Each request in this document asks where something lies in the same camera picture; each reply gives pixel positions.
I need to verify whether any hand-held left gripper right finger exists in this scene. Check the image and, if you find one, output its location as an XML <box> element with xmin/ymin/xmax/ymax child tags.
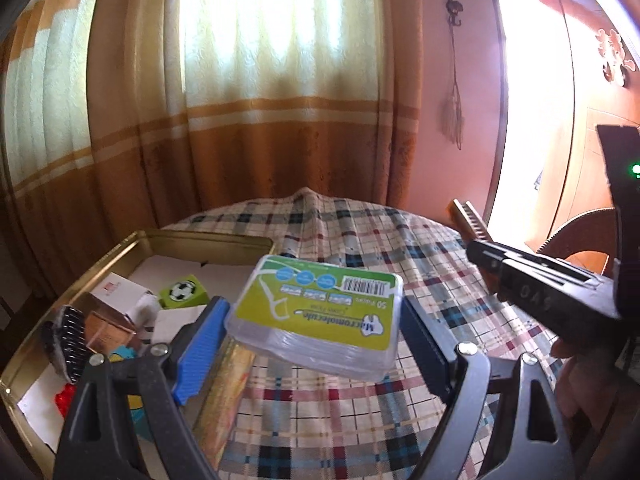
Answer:
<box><xmin>400</xmin><ymin>297</ymin><xmax>568</xmax><ymax>480</ymax></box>

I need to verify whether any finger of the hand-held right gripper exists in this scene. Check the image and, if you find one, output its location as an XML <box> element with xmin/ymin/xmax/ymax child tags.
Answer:
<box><xmin>467</xmin><ymin>241</ymin><xmax>506</xmax><ymax>286</ymax></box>

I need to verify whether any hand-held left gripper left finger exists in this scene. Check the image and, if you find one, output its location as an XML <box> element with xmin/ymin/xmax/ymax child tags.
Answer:
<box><xmin>54</xmin><ymin>296</ymin><xmax>231</xmax><ymax>480</ymax></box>

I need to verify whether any green toy brick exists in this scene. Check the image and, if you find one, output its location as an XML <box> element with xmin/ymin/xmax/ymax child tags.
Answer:
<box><xmin>159</xmin><ymin>274</ymin><xmax>211</xmax><ymax>309</ymax></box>

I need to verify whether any copper card box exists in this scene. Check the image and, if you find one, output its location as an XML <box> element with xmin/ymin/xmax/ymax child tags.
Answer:
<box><xmin>77</xmin><ymin>292</ymin><xmax>138</xmax><ymax>356</ymax></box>

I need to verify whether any gold tin box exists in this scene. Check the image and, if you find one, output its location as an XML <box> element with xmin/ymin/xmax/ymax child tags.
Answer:
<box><xmin>0</xmin><ymin>230</ymin><xmax>276</xmax><ymax>480</ymax></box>

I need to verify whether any white purple card box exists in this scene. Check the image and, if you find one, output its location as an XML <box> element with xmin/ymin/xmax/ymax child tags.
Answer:
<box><xmin>90</xmin><ymin>272</ymin><xmax>153</xmax><ymax>321</ymax></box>

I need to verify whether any clear floss pick box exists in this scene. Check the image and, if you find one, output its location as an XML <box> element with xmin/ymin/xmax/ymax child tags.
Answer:
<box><xmin>223</xmin><ymin>254</ymin><xmax>405</xmax><ymax>381</ymax></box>

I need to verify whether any red toy brick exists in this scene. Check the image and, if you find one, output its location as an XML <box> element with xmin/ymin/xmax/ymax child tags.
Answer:
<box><xmin>52</xmin><ymin>382</ymin><xmax>76</xmax><ymax>418</ymax></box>

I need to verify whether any person's right hand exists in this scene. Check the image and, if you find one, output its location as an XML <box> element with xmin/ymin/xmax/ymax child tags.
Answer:
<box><xmin>550</xmin><ymin>322</ymin><xmax>640</xmax><ymax>441</ymax></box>

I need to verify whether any hanging tassel ornament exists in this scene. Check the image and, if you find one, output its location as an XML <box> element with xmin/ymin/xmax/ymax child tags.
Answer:
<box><xmin>440</xmin><ymin>25</ymin><xmax>466</xmax><ymax>151</ymax></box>

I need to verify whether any wooden wardrobe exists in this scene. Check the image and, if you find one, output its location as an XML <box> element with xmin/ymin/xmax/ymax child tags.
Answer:
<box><xmin>487</xmin><ymin>0</ymin><xmax>640</xmax><ymax>261</ymax></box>

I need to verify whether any orange and cream curtain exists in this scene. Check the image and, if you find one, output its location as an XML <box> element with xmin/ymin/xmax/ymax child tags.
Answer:
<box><xmin>0</xmin><ymin>0</ymin><xmax>423</xmax><ymax>306</ymax></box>

